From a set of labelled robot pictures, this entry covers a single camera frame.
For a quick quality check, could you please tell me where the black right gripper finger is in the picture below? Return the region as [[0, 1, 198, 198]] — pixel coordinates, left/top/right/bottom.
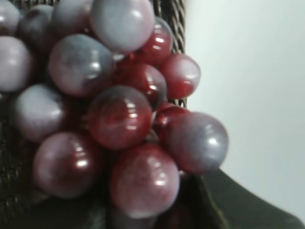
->
[[190, 167, 305, 229]]

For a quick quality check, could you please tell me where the red purple grape bunch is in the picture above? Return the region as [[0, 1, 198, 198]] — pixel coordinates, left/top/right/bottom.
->
[[0, 0, 230, 229]]

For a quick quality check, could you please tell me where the black woven basket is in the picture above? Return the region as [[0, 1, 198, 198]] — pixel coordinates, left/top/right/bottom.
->
[[0, 0, 191, 229]]

